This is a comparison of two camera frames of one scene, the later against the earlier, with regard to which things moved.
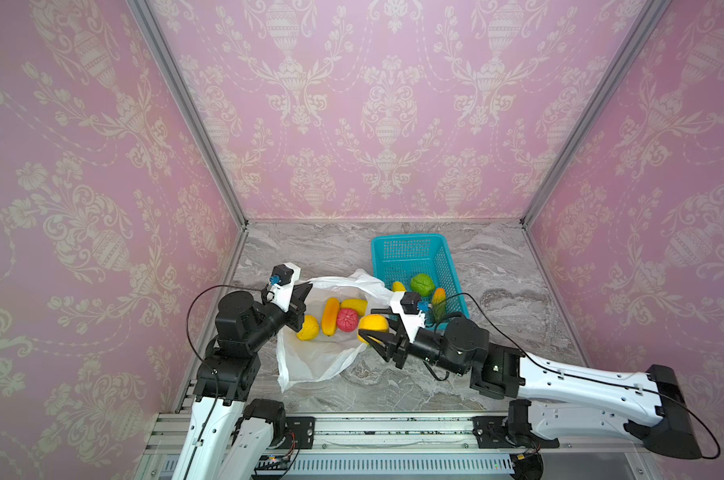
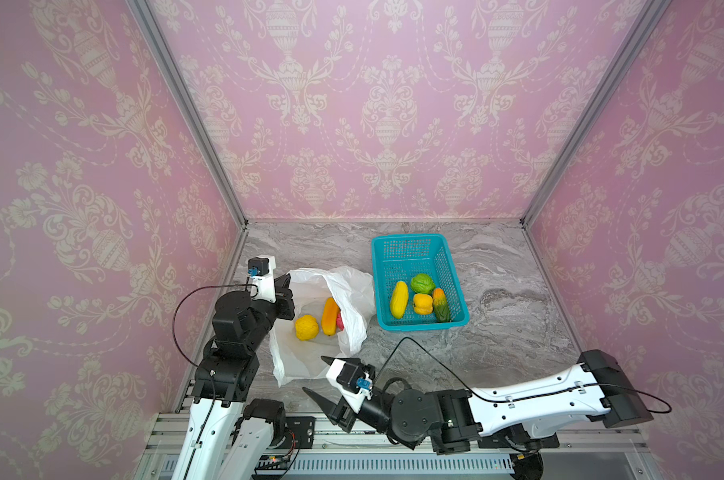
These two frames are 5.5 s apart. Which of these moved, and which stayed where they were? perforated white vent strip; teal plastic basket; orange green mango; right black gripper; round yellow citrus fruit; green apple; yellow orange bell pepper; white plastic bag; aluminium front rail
Moved: yellow orange bell pepper; right black gripper; white plastic bag
Stayed: round yellow citrus fruit; aluminium front rail; green apple; perforated white vent strip; orange green mango; teal plastic basket
